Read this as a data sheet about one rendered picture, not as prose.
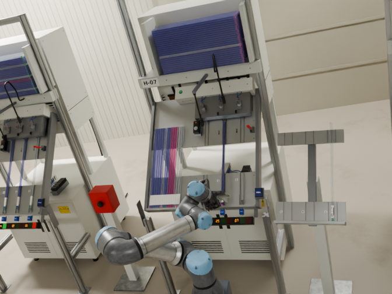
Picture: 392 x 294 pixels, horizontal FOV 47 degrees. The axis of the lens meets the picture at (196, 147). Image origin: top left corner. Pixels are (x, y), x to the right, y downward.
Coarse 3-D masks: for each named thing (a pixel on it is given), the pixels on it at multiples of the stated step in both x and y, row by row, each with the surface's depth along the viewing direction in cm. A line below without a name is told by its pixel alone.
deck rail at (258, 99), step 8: (256, 88) 268; (256, 96) 266; (256, 104) 264; (256, 112) 263; (256, 120) 261; (256, 128) 260; (256, 136) 258; (256, 144) 257; (256, 152) 255; (256, 160) 253; (256, 168) 252; (256, 176) 250; (256, 184) 249; (256, 200) 246
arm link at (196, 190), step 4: (188, 184) 213; (192, 184) 212; (196, 184) 211; (200, 184) 211; (188, 188) 212; (192, 188) 211; (196, 188) 211; (200, 188) 210; (204, 188) 214; (188, 192) 212; (192, 192) 211; (196, 192) 211; (200, 192) 211; (204, 192) 214; (208, 192) 219; (192, 196) 212; (196, 196) 212; (200, 196) 213; (204, 196) 216; (196, 200) 213; (200, 200) 215
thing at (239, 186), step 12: (192, 180) 265; (216, 180) 260; (228, 180) 257; (240, 180) 254; (252, 180) 252; (228, 192) 255; (240, 192) 252; (252, 192) 250; (228, 204) 252; (240, 204) 250; (252, 204) 247
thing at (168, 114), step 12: (156, 108) 290; (168, 108) 287; (180, 108) 284; (192, 108) 281; (156, 120) 288; (168, 120) 284; (180, 120) 281; (192, 120) 278; (216, 120) 272; (228, 120) 269; (240, 120) 266; (252, 120) 264; (192, 132) 275; (204, 132) 272; (216, 132) 269; (228, 132) 267; (240, 132) 263; (192, 144) 273; (204, 144) 270; (216, 144) 267
